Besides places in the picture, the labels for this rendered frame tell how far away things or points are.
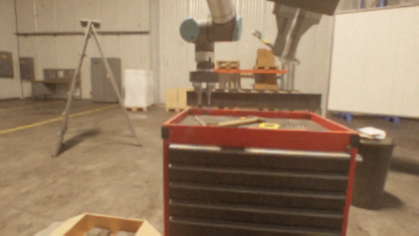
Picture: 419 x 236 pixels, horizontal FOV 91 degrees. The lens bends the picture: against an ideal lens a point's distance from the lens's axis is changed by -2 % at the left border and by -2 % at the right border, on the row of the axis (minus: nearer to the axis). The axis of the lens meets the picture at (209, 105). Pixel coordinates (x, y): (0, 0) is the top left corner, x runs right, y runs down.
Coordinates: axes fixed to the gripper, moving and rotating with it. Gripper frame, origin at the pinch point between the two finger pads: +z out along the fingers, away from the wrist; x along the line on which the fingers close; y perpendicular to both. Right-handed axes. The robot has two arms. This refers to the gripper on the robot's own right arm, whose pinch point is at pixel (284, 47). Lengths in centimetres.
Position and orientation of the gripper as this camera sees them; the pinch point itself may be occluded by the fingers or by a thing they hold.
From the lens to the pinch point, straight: 51.0
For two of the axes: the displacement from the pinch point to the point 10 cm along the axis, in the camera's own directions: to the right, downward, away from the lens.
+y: 1.1, 5.1, -8.5
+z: -1.9, 8.5, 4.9
